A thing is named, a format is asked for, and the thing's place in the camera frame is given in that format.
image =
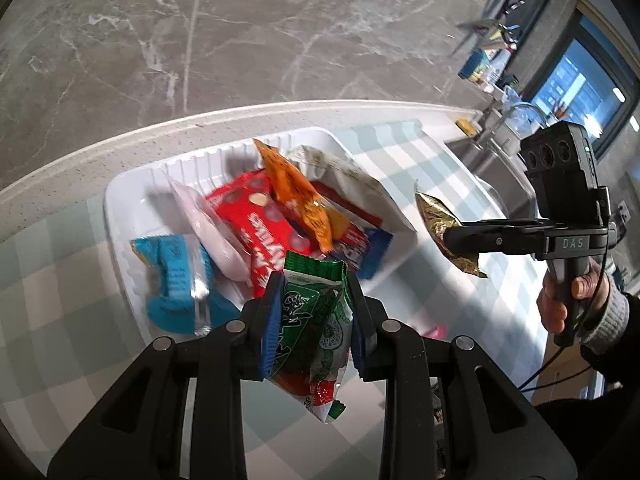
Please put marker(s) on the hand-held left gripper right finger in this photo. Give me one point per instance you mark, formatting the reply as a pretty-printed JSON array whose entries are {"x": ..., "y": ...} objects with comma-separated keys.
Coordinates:
[{"x": 359, "y": 345}]

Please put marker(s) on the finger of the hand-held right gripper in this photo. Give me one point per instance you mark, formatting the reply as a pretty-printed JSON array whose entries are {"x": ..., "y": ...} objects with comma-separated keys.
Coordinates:
[{"x": 480, "y": 241}]

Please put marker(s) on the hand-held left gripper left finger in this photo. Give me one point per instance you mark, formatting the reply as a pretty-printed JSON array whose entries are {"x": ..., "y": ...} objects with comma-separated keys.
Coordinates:
[{"x": 267, "y": 340}]

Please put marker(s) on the green red snack packet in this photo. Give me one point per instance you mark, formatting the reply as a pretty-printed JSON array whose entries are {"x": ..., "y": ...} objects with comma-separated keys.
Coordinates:
[{"x": 315, "y": 320}]

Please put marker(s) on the gold foil snack packet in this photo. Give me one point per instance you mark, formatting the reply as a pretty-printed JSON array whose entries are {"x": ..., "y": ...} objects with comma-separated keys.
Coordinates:
[{"x": 435, "y": 212}]

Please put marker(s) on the clear white snack packet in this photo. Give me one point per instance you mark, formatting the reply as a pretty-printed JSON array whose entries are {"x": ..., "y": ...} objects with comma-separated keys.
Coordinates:
[{"x": 210, "y": 230}]

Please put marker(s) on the large white snack bag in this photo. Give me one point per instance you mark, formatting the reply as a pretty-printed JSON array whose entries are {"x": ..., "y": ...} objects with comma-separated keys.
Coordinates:
[{"x": 350, "y": 180}]

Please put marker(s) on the orange snack packet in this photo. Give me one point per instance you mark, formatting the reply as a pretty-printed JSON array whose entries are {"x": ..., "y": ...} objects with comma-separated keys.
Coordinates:
[{"x": 292, "y": 185}]

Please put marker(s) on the white plastic tray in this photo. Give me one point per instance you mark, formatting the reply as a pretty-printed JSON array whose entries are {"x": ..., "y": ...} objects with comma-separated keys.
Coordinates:
[{"x": 135, "y": 195}]

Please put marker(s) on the person's right forearm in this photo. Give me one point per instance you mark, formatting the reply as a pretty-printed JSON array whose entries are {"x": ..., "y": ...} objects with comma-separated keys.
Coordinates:
[{"x": 612, "y": 320}]

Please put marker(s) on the person's right hand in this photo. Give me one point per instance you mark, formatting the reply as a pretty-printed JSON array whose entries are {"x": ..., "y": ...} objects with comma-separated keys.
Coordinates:
[{"x": 550, "y": 310}]

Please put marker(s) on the chrome faucet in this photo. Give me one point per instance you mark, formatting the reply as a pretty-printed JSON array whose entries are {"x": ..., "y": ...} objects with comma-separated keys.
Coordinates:
[{"x": 520, "y": 107}]

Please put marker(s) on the pink snack packet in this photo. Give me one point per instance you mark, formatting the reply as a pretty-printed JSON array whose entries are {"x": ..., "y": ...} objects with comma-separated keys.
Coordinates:
[{"x": 436, "y": 331}]

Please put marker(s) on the steel sink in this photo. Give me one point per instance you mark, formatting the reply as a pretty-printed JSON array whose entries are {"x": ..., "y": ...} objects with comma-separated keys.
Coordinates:
[{"x": 480, "y": 160}]

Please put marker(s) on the window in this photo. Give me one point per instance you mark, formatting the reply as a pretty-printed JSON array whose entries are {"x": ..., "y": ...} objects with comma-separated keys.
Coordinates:
[{"x": 565, "y": 80}]

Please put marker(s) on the dark blue snack packet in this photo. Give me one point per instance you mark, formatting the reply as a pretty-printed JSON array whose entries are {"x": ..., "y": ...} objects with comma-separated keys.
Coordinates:
[{"x": 372, "y": 255}]

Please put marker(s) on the yellow sponge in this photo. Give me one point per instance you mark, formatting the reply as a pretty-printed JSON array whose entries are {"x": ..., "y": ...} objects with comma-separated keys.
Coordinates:
[{"x": 465, "y": 126}]

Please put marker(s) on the light blue snack packet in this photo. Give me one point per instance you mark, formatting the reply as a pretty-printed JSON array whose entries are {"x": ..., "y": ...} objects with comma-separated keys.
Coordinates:
[{"x": 170, "y": 270}]

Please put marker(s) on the blue carton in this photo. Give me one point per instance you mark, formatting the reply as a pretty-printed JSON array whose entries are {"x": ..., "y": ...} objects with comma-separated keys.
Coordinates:
[{"x": 475, "y": 65}]

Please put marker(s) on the person's dark clothing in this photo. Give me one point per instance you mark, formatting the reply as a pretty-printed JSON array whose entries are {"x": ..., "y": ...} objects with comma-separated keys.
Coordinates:
[{"x": 590, "y": 425}]

